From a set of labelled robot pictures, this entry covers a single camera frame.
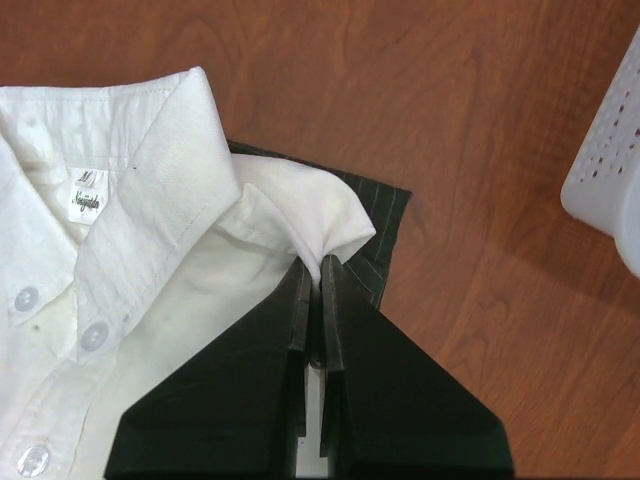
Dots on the white long sleeve shirt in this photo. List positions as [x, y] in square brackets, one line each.
[131, 236]

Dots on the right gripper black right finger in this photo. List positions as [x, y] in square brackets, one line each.
[390, 411]

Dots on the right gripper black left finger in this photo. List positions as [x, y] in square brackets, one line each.
[236, 409]

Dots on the dark striped shirt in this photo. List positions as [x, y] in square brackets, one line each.
[384, 204]

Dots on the white plastic basket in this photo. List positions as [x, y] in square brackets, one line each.
[602, 186]

